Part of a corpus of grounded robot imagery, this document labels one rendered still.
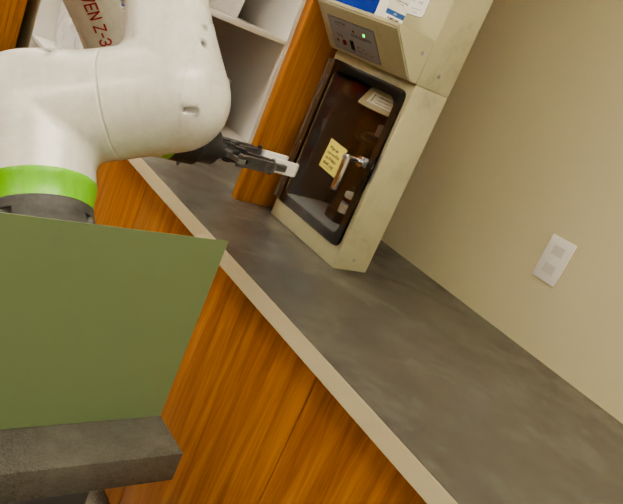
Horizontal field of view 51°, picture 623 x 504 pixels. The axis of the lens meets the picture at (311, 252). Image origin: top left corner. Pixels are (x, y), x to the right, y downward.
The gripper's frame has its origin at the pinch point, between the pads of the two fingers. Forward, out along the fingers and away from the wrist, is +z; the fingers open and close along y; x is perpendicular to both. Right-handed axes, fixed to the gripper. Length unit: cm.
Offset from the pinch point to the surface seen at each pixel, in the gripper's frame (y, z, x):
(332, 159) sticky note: 10.1, 21.7, -1.8
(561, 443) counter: -69, 33, 20
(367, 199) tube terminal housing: -4.9, 24.0, 1.9
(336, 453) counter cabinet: -53, -4, 33
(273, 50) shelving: 124, 64, -14
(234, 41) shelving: 158, 64, -9
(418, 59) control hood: -4.6, 20.7, -31.4
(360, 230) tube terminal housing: -4.9, 26.1, 9.8
